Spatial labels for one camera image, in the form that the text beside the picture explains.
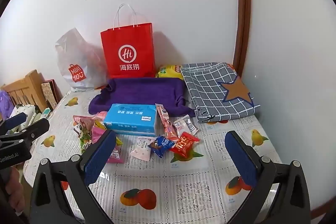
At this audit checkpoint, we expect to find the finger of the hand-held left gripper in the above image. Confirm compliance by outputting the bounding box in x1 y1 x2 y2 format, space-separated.
0 112 28 135
0 118 50 147

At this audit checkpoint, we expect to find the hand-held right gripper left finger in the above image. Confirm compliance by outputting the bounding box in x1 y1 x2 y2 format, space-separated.
30 130 117 224

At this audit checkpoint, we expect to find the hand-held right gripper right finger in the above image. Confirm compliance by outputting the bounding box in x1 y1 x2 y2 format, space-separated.
224 131 311 224

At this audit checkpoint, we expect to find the green snack packet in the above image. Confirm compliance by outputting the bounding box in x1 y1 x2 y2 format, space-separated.
80 132 95 153

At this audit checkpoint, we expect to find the magenta snack packet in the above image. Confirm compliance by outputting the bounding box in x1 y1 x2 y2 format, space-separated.
91 126 125 164

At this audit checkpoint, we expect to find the pink cartoon snack packet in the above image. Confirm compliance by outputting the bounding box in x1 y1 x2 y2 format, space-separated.
73 114 99 138

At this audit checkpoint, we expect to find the pale pink nougat packet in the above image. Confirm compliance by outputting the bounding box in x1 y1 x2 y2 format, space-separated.
130 136 156 161

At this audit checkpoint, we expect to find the small pink snack packet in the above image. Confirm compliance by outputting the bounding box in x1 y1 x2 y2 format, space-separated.
92 111 108 122

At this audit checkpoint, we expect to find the blue cookie packet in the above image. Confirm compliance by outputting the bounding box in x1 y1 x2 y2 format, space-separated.
147 135 175 158

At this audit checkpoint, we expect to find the clear red-label sachet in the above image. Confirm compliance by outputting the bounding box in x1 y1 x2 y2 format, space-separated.
172 119 187 138
181 114 199 136

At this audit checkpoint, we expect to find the person's left hand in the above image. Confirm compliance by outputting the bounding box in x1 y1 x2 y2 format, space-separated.
4 167 26 214

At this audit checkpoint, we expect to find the white dotted cloth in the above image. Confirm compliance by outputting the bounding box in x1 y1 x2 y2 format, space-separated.
9 105 36 132

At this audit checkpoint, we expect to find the purple cloth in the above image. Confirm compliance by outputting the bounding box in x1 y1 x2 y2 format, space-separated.
0 90 13 119

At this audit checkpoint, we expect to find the wooden chair back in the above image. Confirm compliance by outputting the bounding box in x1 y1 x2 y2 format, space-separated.
0 70 53 114

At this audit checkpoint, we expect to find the brown patterned box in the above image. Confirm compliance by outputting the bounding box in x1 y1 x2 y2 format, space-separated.
41 79 58 110

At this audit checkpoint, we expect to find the blue tissue pack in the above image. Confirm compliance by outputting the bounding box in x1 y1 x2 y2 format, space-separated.
103 103 157 136

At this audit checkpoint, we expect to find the red snack packet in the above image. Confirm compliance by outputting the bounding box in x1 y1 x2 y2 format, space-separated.
169 132 200 157

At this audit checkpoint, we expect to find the fruit print tablecloth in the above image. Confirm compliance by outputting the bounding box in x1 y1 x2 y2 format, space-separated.
23 88 282 224

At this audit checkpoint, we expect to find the grey checked star cloth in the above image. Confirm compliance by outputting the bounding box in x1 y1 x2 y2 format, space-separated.
180 62 261 123

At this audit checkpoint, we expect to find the long pink stick packet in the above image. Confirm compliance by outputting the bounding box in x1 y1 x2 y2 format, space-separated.
155 103 180 141

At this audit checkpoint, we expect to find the white plastic shopping bag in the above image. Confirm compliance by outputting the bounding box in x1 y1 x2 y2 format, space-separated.
55 28 108 93

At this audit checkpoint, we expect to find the purple towel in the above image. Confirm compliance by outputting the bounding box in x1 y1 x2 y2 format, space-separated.
88 77 196 117

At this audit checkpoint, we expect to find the yellow chip bag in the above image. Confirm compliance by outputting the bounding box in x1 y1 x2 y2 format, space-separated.
155 64 184 79

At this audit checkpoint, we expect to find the red paper bag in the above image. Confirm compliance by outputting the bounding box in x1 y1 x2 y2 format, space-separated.
100 4 156 79

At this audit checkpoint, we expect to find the brown wooden door frame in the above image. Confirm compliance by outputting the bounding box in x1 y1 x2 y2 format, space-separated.
232 0 251 75

